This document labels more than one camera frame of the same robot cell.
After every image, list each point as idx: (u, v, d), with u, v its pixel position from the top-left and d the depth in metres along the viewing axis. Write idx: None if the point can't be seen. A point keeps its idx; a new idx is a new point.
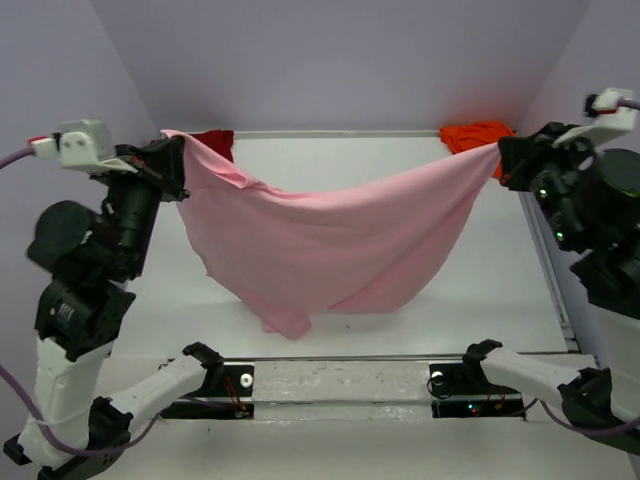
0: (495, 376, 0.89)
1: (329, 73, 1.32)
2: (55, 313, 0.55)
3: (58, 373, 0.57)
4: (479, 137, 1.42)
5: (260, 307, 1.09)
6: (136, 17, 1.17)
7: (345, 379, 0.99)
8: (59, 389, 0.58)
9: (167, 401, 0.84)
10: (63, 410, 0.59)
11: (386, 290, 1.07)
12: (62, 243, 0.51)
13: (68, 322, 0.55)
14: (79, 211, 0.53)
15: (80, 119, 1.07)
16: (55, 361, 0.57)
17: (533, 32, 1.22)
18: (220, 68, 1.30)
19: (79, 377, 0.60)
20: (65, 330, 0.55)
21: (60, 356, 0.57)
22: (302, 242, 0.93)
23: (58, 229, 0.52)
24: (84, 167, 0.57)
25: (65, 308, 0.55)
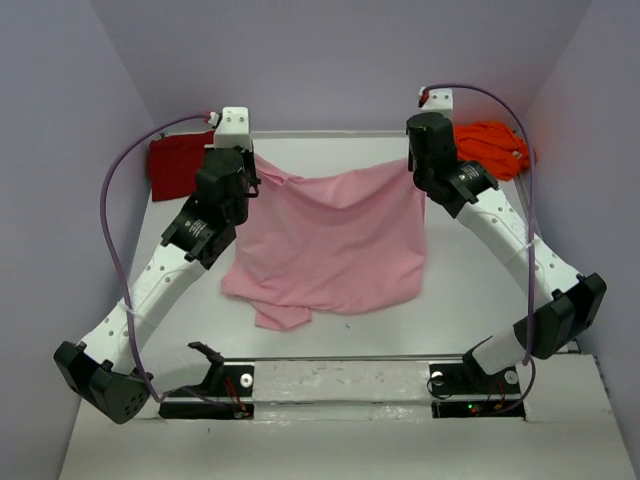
0: (486, 362, 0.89)
1: (330, 76, 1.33)
2: (189, 226, 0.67)
3: (172, 268, 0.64)
4: (478, 137, 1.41)
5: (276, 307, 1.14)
6: (140, 19, 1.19)
7: (345, 379, 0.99)
8: (168, 282, 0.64)
9: (175, 382, 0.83)
10: (156, 308, 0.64)
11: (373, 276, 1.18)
12: (217, 166, 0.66)
13: (198, 235, 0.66)
14: (232, 154, 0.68)
15: (85, 118, 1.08)
16: (172, 260, 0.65)
17: (533, 34, 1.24)
18: (223, 70, 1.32)
19: (179, 288, 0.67)
20: (193, 240, 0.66)
21: (179, 258, 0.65)
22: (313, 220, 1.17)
23: (216, 159, 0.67)
24: (233, 138, 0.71)
25: (198, 225, 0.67)
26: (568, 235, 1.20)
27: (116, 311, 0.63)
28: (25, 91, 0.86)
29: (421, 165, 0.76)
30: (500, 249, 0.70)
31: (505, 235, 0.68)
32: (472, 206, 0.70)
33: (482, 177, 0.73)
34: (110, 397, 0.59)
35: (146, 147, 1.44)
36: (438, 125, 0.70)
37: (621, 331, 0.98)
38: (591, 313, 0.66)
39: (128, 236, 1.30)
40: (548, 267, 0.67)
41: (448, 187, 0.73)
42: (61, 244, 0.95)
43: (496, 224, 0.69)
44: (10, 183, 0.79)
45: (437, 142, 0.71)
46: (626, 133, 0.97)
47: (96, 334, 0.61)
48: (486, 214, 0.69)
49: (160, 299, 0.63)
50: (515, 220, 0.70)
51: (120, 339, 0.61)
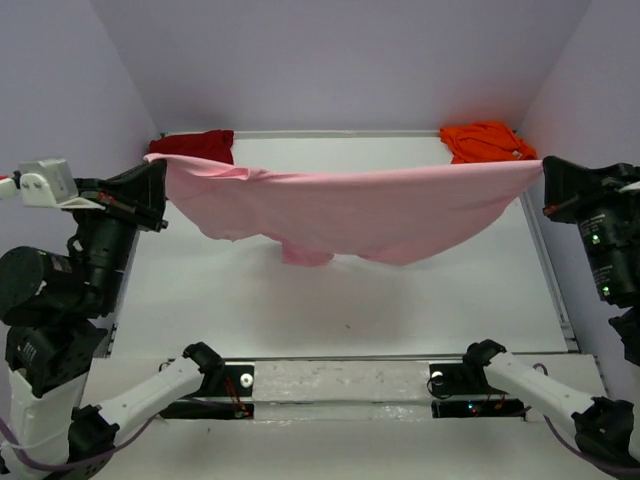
0: (497, 382, 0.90)
1: (330, 75, 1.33)
2: (22, 350, 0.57)
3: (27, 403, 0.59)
4: (477, 137, 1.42)
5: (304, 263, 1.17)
6: (139, 18, 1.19)
7: (345, 379, 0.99)
8: (30, 417, 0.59)
9: (160, 406, 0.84)
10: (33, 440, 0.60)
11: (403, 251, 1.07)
12: (10, 290, 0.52)
13: (32, 361, 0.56)
14: (35, 265, 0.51)
15: (84, 119, 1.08)
16: (24, 394, 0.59)
17: (533, 33, 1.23)
18: (222, 69, 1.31)
19: (55, 407, 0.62)
20: (30, 367, 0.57)
21: (27, 391, 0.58)
22: (314, 221, 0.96)
23: (12, 276, 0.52)
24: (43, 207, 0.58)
25: (29, 348, 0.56)
26: (569, 235, 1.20)
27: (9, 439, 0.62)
28: (23, 91, 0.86)
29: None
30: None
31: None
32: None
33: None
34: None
35: (146, 147, 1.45)
36: None
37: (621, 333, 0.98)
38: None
39: None
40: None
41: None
42: None
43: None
44: None
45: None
46: (626, 134, 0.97)
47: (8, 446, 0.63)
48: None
49: (28, 433, 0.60)
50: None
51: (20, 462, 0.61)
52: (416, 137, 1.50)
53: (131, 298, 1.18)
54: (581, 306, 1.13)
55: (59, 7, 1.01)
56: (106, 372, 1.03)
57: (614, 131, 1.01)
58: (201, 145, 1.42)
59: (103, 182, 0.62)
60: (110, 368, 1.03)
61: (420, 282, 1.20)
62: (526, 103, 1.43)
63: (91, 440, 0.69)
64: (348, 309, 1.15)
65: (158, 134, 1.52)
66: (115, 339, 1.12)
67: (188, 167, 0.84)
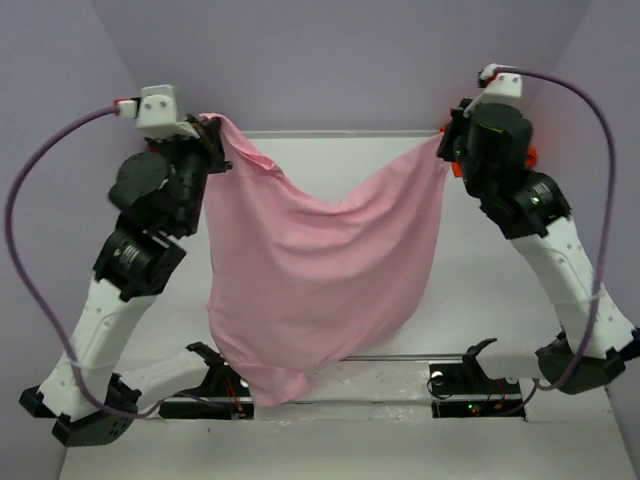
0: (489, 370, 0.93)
1: (328, 74, 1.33)
2: (119, 256, 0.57)
3: (106, 311, 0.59)
4: None
5: (274, 381, 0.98)
6: (136, 17, 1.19)
7: (345, 379, 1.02)
8: (104, 329, 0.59)
9: (170, 390, 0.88)
10: (101, 350, 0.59)
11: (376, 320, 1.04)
12: (133, 175, 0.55)
13: (129, 264, 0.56)
14: (157, 162, 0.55)
15: None
16: (106, 300, 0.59)
17: (530, 32, 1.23)
18: (220, 68, 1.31)
19: (126, 323, 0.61)
20: (124, 274, 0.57)
21: (112, 297, 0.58)
22: (312, 247, 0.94)
23: (134, 171, 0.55)
24: (162, 127, 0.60)
25: (130, 252, 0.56)
26: None
27: (64, 360, 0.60)
28: None
29: (482, 173, 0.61)
30: (558, 289, 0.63)
31: (570, 283, 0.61)
32: (542, 241, 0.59)
33: (553, 195, 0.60)
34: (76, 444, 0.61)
35: None
36: (516, 127, 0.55)
37: None
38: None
39: None
40: (607, 321, 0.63)
41: (513, 208, 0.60)
42: None
43: (562, 265, 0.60)
44: None
45: (512, 153, 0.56)
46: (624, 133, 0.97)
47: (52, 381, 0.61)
48: (555, 252, 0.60)
49: (102, 340, 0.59)
50: (582, 263, 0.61)
51: (69, 390, 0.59)
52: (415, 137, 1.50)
53: None
54: None
55: None
56: None
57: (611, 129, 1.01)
58: None
59: (194, 118, 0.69)
60: None
61: None
62: (525, 103, 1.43)
63: (114, 398, 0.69)
64: None
65: None
66: None
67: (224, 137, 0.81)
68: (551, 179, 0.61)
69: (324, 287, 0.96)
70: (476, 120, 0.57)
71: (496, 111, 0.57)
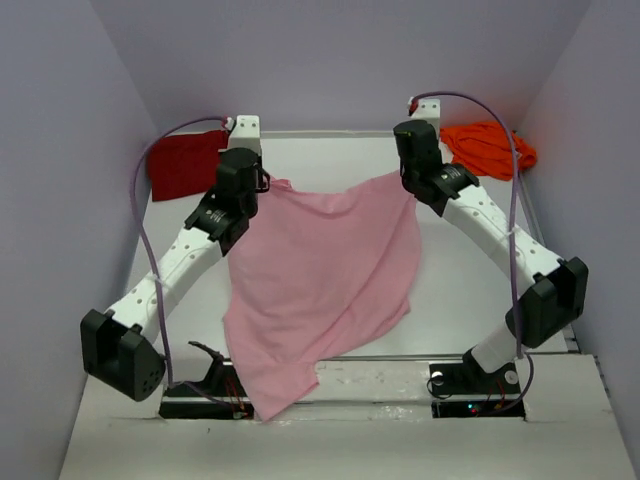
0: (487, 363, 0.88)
1: (330, 75, 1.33)
2: (211, 216, 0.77)
3: (196, 247, 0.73)
4: (478, 139, 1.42)
5: (287, 374, 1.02)
6: (140, 18, 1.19)
7: (345, 379, 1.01)
8: (192, 258, 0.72)
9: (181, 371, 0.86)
10: (180, 281, 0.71)
11: (374, 304, 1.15)
12: (235, 163, 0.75)
13: (218, 223, 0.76)
14: (250, 155, 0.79)
15: (86, 118, 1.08)
16: (197, 241, 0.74)
17: (532, 32, 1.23)
18: (222, 69, 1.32)
19: (198, 268, 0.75)
20: (211, 228, 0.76)
21: (200, 239, 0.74)
22: (314, 240, 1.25)
23: (232, 157, 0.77)
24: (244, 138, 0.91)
25: (219, 216, 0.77)
26: (569, 235, 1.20)
27: (144, 282, 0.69)
28: (28, 90, 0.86)
29: (408, 169, 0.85)
30: (485, 240, 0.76)
31: (488, 230, 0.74)
32: (454, 202, 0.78)
33: (463, 177, 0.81)
34: (131, 366, 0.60)
35: (146, 147, 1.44)
36: (420, 131, 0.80)
37: (620, 332, 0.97)
38: (580, 300, 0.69)
39: (128, 235, 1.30)
40: (529, 254, 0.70)
41: (433, 188, 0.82)
42: (62, 242, 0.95)
43: (477, 217, 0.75)
44: (15, 185, 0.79)
45: (422, 147, 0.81)
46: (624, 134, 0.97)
47: (125, 302, 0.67)
48: (467, 208, 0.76)
49: (185, 272, 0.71)
50: (496, 213, 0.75)
51: (148, 305, 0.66)
52: None
53: None
54: None
55: (63, 7, 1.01)
56: None
57: (613, 130, 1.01)
58: (202, 148, 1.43)
59: None
60: None
61: (418, 281, 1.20)
62: (526, 104, 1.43)
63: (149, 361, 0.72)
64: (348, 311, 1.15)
65: (158, 134, 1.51)
66: None
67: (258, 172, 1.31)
68: (461, 166, 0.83)
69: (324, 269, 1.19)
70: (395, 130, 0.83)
71: (409, 124, 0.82)
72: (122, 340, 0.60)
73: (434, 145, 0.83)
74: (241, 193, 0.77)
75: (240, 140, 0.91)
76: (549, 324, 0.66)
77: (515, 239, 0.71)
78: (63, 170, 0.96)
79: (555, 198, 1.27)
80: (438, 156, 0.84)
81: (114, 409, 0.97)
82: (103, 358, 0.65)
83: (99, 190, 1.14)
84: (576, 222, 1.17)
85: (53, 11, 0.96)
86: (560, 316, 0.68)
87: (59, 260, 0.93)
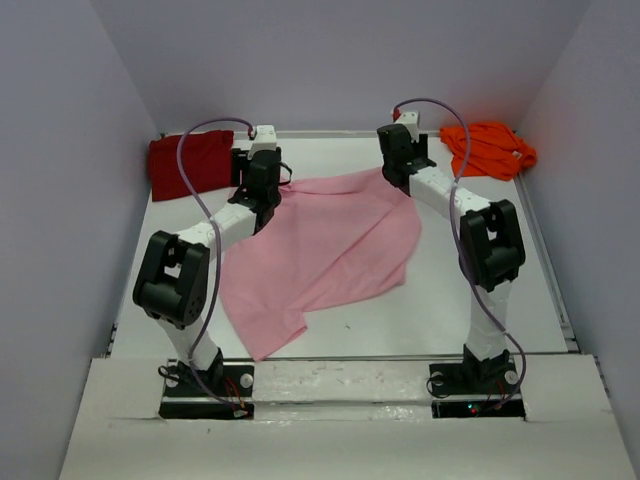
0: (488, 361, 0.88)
1: (329, 75, 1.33)
2: (244, 202, 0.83)
3: (242, 210, 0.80)
4: (478, 140, 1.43)
5: (275, 323, 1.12)
6: (139, 19, 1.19)
7: (345, 379, 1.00)
8: (239, 216, 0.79)
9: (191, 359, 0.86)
10: (229, 233, 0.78)
11: (364, 266, 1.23)
12: (264, 158, 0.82)
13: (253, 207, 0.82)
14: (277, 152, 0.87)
15: (86, 119, 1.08)
16: (240, 210, 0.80)
17: (532, 32, 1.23)
18: (222, 69, 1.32)
19: (241, 230, 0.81)
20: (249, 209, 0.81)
21: (244, 212, 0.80)
22: (308, 211, 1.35)
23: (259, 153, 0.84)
24: (265, 144, 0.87)
25: (252, 202, 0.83)
26: (570, 234, 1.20)
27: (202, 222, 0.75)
28: (27, 90, 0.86)
29: (385, 159, 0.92)
30: (438, 204, 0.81)
31: (435, 191, 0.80)
32: (415, 176, 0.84)
33: (425, 163, 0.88)
34: (194, 274, 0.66)
35: (146, 147, 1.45)
36: (394, 128, 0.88)
37: (620, 332, 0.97)
38: (520, 240, 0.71)
39: (127, 235, 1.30)
40: (466, 200, 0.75)
41: (401, 174, 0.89)
42: (61, 243, 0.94)
43: (429, 183, 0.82)
44: (14, 186, 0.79)
45: (397, 142, 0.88)
46: (624, 134, 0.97)
47: (186, 231, 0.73)
48: (421, 177, 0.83)
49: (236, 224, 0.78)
50: (446, 178, 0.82)
51: (208, 235, 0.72)
52: None
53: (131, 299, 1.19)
54: (580, 307, 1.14)
55: (63, 8, 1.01)
56: (105, 372, 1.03)
57: (613, 130, 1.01)
58: (203, 149, 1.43)
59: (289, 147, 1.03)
60: (110, 368, 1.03)
61: (417, 281, 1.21)
62: (526, 104, 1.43)
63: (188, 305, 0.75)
64: (348, 310, 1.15)
65: (158, 134, 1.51)
66: (115, 340, 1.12)
67: None
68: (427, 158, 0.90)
69: (317, 235, 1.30)
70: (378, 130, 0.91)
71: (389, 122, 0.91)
72: (192, 249, 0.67)
73: (408, 141, 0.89)
74: (270, 185, 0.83)
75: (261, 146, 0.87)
76: (489, 259, 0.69)
77: (457, 192, 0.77)
78: (62, 171, 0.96)
79: (555, 198, 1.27)
80: (415, 151, 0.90)
81: (113, 409, 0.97)
82: (157, 279, 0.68)
83: (99, 190, 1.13)
84: (576, 221, 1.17)
85: (52, 12, 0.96)
86: (503, 255, 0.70)
87: (58, 261, 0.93)
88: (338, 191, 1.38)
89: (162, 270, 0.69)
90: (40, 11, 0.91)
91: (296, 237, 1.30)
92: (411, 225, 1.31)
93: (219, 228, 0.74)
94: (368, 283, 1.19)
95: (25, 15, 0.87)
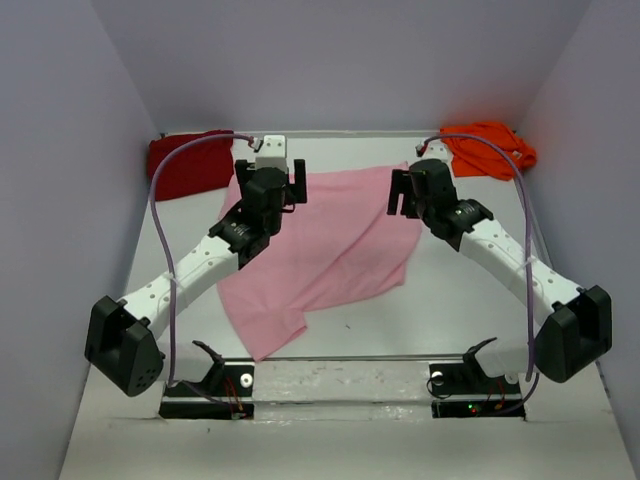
0: (490, 364, 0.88)
1: (329, 75, 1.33)
2: (234, 229, 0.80)
3: (216, 255, 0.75)
4: (477, 140, 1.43)
5: (275, 323, 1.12)
6: (139, 18, 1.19)
7: (345, 379, 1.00)
8: (210, 265, 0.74)
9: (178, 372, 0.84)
10: (191, 289, 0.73)
11: (364, 267, 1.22)
12: (264, 182, 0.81)
13: (242, 236, 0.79)
14: (279, 176, 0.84)
15: (86, 119, 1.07)
16: (217, 249, 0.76)
17: (532, 32, 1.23)
18: (222, 69, 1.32)
19: (214, 275, 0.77)
20: (236, 238, 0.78)
21: (225, 247, 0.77)
22: (308, 211, 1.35)
23: (262, 176, 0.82)
24: (270, 156, 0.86)
25: (242, 230, 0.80)
26: (570, 235, 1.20)
27: (160, 279, 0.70)
28: (27, 88, 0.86)
29: (427, 206, 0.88)
30: (503, 272, 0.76)
31: (503, 260, 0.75)
32: (469, 235, 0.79)
33: (478, 211, 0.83)
34: (132, 357, 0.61)
35: (146, 147, 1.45)
36: (435, 170, 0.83)
37: (620, 333, 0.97)
38: (608, 331, 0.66)
39: (127, 234, 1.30)
40: (547, 282, 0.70)
41: (448, 223, 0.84)
42: (61, 242, 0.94)
43: (493, 248, 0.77)
44: (13, 185, 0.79)
45: (437, 186, 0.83)
46: (625, 134, 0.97)
47: (138, 295, 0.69)
48: (483, 240, 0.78)
49: (200, 278, 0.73)
50: (512, 245, 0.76)
51: (160, 301, 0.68)
52: (414, 137, 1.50)
53: None
54: None
55: (63, 8, 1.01)
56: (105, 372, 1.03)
57: (613, 131, 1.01)
58: (203, 150, 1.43)
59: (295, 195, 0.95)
60: None
61: (417, 282, 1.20)
62: (526, 104, 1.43)
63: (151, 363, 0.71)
64: (348, 310, 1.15)
65: (158, 134, 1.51)
66: None
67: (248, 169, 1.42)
68: (478, 203, 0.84)
69: (316, 235, 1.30)
70: (413, 168, 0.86)
71: (430, 161, 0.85)
72: (130, 329, 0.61)
73: (450, 183, 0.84)
74: (264, 212, 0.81)
75: (267, 158, 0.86)
76: (575, 357, 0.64)
77: (532, 268, 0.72)
78: (62, 169, 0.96)
79: (555, 198, 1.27)
80: (454, 194, 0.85)
81: (113, 409, 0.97)
82: (105, 347, 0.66)
83: (98, 190, 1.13)
84: (576, 222, 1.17)
85: (52, 12, 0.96)
86: (587, 350, 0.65)
87: (58, 261, 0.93)
88: (337, 192, 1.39)
89: (111, 335, 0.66)
90: (40, 11, 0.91)
91: (296, 237, 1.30)
92: (410, 225, 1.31)
93: (174, 289, 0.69)
94: (368, 284, 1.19)
95: (25, 15, 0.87)
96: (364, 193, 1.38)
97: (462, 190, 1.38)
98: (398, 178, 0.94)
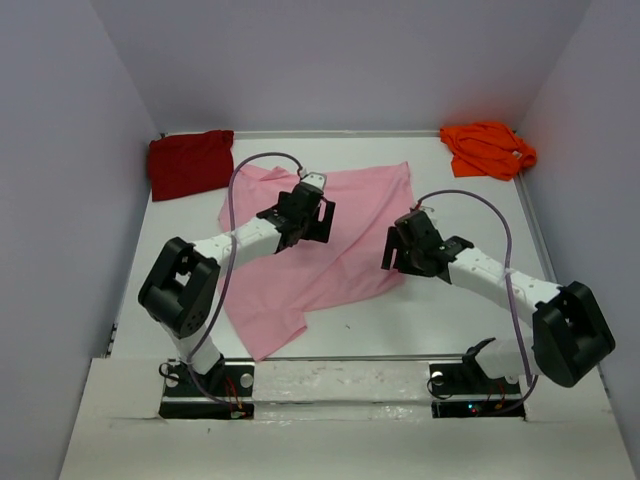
0: (490, 365, 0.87)
1: (328, 74, 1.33)
2: (276, 218, 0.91)
3: (265, 230, 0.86)
4: (478, 140, 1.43)
5: (275, 323, 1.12)
6: (139, 18, 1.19)
7: (345, 379, 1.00)
8: (260, 234, 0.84)
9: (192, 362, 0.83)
10: (244, 252, 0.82)
11: (365, 267, 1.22)
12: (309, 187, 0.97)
13: (283, 221, 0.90)
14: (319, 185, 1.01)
15: (85, 118, 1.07)
16: (266, 227, 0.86)
17: (532, 31, 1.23)
18: (222, 69, 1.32)
19: (256, 251, 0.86)
20: (280, 222, 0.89)
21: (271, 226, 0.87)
22: None
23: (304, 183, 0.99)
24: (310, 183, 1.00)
25: (283, 219, 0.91)
26: (570, 234, 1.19)
27: (222, 238, 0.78)
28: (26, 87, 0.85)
29: (415, 251, 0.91)
30: (492, 292, 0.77)
31: (487, 279, 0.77)
32: (453, 263, 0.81)
33: (460, 244, 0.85)
34: (198, 287, 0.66)
35: (146, 147, 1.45)
36: (415, 215, 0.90)
37: (618, 332, 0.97)
38: (604, 325, 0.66)
39: (127, 234, 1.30)
40: (528, 287, 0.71)
41: (435, 260, 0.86)
42: (60, 242, 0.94)
43: (476, 270, 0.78)
44: (12, 185, 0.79)
45: (419, 229, 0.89)
46: (625, 134, 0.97)
47: (204, 243, 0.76)
48: (466, 264, 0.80)
49: (253, 244, 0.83)
50: (492, 262, 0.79)
51: (224, 249, 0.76)
52: (414, 137, 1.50)
53: (131, 298, 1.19)
54: None
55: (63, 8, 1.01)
56: (104, 372, 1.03)
57: (614, 130, 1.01)
58: (203, 150, 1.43)
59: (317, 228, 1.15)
60: (109, 367, 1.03)
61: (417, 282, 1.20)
62: (527, 103, 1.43)
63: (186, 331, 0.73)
64: (349, 310, 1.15)
65: (158, 134, 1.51)
66: (115, 339, 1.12)
67: (249, 169, 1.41)
68: (460, 238, 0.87)
69: None
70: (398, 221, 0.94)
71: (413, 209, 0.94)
72: (202, 263, 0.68)
73: (431, 225, 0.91)
74: (303, 211, 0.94)
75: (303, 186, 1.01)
76: (578, 355, 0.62)
77: (512, 278, 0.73)
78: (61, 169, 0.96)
79: (555, 198, 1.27)
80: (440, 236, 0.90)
81: (113, 410, 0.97)
82: (163, 286, 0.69)
83: (98, 190, 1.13)
84: (576, 222, 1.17)
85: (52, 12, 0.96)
86: (590, 347, 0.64)
87: (57, 260, 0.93)
88: (337, 191, 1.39)
89: (171, 278, 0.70)
90: (40, 10, 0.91)
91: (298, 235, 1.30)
92: None
93: (236, 244, 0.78)
94: (368, 284, 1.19)
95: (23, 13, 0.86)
96: (364, 193, 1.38)
97: (463, 190, 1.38)
98: (393, 234, 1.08)
